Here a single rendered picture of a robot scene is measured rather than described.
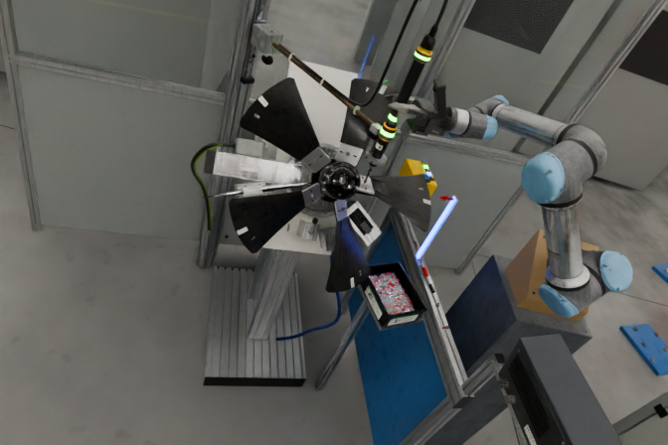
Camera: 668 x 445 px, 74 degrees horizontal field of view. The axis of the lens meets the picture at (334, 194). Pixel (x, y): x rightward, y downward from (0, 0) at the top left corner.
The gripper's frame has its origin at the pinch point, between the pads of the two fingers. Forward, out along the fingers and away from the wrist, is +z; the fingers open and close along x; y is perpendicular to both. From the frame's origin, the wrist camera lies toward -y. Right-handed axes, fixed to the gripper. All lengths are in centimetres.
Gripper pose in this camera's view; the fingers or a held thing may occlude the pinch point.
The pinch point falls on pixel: (392, 99)
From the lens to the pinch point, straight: 129.5
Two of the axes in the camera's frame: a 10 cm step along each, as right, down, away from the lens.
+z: -9.4, -1.4, -3.0
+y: -3.1, 7.3, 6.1
